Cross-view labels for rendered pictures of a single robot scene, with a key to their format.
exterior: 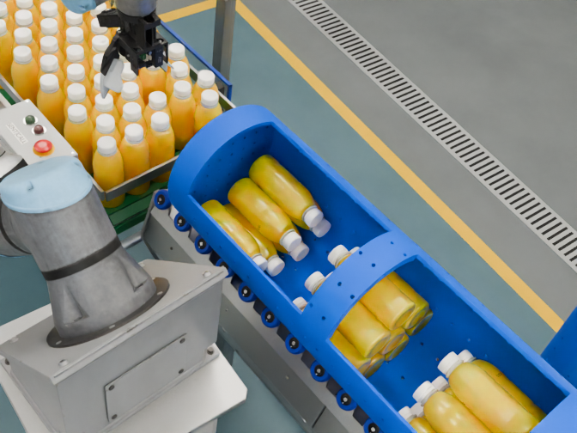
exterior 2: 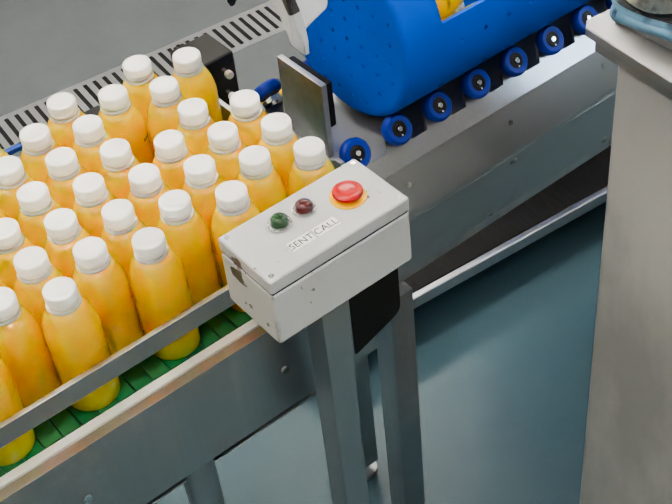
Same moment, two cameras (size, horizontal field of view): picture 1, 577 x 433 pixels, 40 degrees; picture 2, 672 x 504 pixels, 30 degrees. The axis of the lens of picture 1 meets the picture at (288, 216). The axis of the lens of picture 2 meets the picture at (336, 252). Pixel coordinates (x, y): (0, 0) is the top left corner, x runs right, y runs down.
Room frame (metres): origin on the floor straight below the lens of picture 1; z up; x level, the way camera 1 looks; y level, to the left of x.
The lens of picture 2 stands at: (0.80, 1.57, 2.05)
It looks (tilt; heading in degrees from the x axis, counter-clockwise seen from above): 44 degrees down; 285
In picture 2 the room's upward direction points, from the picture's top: 7 degrees counter-clockwise
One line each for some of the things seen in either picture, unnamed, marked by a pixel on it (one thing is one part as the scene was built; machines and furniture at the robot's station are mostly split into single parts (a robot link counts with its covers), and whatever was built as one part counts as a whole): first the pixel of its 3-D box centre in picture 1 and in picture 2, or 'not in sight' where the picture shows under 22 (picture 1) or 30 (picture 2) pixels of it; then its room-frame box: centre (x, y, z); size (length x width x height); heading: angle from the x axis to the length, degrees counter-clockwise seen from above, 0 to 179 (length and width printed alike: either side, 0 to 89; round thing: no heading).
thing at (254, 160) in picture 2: (105, 122); (254, 160); (1.20, 0.43, 1.07); 0.04 x 0.04 x 0.02
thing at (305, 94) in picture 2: not in sight; (309, 104); (1.18, 0.21, 0.99); 0.10 x 0.02 x 0.12; 139
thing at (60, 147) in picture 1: (33, 150); (317, 248); (1.10, 0.55, 1.05); 0.20 x 0.10 x 0.10; 49
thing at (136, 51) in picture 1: (139, 34); not in sight; (1.17, 0.34, 1.35); 0.09 x 0.08 x 0.12; 50
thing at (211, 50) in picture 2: not in sight; (207, 80); (1.36, 0.11, 0.95); 0.10 x 0.07 x 0.10; 139
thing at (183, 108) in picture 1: (181, 117); (176, 141); (1.35, 0.30, 0.98); 0.07 x 0.07 x 0.17
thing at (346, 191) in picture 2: (43, 146); (347, 192); (1.06, 0.52, 1.11); 0.04 x 0.04 x 0.01
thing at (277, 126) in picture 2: (134, 132); (276, 126); (1.19, 0.36, 1.07); 0.04 x 0.04 x 0.02
